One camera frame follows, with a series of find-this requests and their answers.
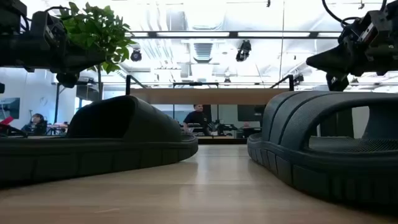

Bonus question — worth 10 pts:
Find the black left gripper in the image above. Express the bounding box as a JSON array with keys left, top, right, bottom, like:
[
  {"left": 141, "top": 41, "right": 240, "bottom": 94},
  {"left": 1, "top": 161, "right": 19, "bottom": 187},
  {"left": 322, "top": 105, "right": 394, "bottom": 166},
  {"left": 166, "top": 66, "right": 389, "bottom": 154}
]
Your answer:
[{"left": 29, "top": 11, "right": 106, "bottom": 89}]

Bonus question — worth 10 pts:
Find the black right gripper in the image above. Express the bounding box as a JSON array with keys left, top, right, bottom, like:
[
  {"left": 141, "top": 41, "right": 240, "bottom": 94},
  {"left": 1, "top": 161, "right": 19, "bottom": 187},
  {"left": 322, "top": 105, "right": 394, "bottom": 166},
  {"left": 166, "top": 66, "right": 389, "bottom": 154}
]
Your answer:
[{"left": 306, "top": 11, "right": 386, "bottom": 91}]

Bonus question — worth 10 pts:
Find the black rubber slide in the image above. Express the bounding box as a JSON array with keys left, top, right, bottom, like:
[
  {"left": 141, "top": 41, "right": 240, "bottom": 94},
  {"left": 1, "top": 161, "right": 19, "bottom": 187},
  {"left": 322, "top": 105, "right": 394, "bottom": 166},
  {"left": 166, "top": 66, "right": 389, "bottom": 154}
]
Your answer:
[
  {"left": 0, "top": 95, "right": 199, "bottom": 189},
  {"left": 247, "top": 90, "right": 398, "bottom": 210}
]

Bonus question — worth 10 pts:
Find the green leafy plant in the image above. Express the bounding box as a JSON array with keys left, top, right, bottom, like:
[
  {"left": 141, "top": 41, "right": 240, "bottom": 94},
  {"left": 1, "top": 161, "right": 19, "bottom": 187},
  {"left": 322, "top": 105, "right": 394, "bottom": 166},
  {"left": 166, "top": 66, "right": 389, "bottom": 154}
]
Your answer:
[{"left": 58, "top": 1, "right": 136, "bottom": 101}]

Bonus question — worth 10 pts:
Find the black ceiling spotlight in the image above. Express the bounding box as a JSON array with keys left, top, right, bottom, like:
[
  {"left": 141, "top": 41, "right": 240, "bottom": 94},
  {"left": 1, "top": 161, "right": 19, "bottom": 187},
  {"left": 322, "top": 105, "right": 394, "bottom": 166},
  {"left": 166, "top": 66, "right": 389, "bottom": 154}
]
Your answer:
[
  {"left": 130, "top": 47, "right": 143, "bottom": 63},
  {"left": 235, "top": 39, "right": 252, "bottom": 63}
]

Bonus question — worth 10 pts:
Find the person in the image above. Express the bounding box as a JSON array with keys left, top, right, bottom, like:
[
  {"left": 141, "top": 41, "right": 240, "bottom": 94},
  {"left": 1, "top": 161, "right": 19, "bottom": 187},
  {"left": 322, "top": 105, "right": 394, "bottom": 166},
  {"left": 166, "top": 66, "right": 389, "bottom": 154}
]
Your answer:
[
  {"left": 21, "top": 113, "right": 48, "bottom": 136},
  {"left": 182, "top": 104, "right": 212, "bottom": 136}
]

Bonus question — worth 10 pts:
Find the black monitor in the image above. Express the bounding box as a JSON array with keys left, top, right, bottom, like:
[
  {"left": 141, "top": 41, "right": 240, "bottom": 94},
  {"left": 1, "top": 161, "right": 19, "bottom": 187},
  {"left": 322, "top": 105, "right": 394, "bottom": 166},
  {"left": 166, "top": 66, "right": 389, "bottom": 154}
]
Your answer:
[{"left": 237, "top": 104, "right": 266, "bottom": 123}]

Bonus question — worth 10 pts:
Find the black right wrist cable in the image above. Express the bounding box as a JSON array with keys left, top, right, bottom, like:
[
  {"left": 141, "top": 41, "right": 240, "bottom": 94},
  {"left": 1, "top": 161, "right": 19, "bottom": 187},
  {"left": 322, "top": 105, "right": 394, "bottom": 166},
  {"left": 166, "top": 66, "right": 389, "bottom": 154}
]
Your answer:
[{"left": 322, "top": 0, "right": 362, "bottom": 29}]

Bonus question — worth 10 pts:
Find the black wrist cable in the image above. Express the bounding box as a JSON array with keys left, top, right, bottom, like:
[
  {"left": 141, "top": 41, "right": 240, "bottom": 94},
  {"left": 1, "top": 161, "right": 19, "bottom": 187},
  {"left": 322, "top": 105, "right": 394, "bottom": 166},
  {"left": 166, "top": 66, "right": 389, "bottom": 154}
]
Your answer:
[
  {"left": 322, "top": 0, "right": 362, "bottom": 29},
  {"left": 18, "top": 5, "right": 71, "bottom": 32}
]

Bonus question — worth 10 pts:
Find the black metal rig frame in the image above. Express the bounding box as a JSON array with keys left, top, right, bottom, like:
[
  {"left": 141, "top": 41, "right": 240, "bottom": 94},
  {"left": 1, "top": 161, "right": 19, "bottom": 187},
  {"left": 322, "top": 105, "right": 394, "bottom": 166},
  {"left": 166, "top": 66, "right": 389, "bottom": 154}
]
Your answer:
[{"left": 54, "top": 81, "right": 62, "bottom": 124}]

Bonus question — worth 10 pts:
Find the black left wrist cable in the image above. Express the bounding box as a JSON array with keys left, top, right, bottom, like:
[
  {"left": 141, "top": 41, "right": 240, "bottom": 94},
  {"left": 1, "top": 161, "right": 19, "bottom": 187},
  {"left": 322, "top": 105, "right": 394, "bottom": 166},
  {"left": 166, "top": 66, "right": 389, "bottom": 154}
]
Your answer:
[{"left": 18, "top": 5, "right": 71, "bottom": 32}]

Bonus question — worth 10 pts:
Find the dark wall screen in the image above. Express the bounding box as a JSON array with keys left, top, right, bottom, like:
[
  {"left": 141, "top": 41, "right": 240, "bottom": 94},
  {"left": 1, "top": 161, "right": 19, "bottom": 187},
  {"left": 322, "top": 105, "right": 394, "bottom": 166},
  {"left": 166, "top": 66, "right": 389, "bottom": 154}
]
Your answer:
[{"left": 0, "top": 97, "right": 21, "bottom": 121}]

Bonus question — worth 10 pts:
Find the black ceiling light rail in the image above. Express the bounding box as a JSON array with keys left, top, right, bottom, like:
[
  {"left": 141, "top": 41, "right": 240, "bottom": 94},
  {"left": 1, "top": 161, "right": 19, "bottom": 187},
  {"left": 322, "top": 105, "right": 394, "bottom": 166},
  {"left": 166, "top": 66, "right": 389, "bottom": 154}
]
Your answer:
[{"left": 124, "top": 30, "right": 343, "bottom": 39}]

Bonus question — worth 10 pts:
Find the wooden shelf with black frame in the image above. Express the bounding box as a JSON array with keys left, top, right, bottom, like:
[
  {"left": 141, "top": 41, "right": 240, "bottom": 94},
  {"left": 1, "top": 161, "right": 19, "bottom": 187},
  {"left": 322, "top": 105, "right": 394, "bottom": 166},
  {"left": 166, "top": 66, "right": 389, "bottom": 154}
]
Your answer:
[{"left": 125, "top": 73, "right": 295, "bottom": 146}]

